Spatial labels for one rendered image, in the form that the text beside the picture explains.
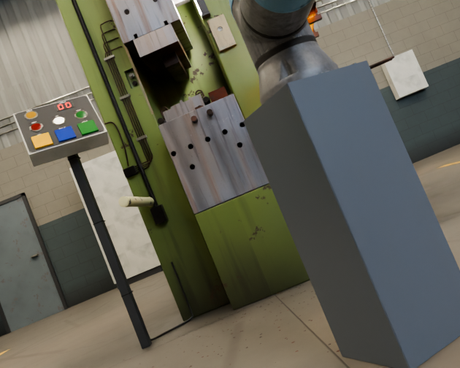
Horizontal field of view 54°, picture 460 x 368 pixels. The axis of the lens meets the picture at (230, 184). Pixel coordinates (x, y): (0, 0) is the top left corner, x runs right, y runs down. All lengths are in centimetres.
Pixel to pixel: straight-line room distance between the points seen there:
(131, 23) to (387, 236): 175
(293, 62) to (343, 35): 816
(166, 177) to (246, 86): 61
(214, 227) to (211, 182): 21
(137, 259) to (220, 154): 551
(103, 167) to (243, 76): 548
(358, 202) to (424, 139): 822
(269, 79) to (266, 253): 119
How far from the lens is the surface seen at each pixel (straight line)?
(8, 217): 867
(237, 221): 205
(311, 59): 100
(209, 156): 207
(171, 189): 230
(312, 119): 91
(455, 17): 1014
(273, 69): 101
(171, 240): 230
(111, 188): 754
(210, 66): 273
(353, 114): 98
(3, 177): 879
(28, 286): 859
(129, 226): 746
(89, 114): 219
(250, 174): 205
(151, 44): 230
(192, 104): 219
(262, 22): 95
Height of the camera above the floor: 40
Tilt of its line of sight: 4 degrees up
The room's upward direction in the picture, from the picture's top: 23 degrees counter-clockwise
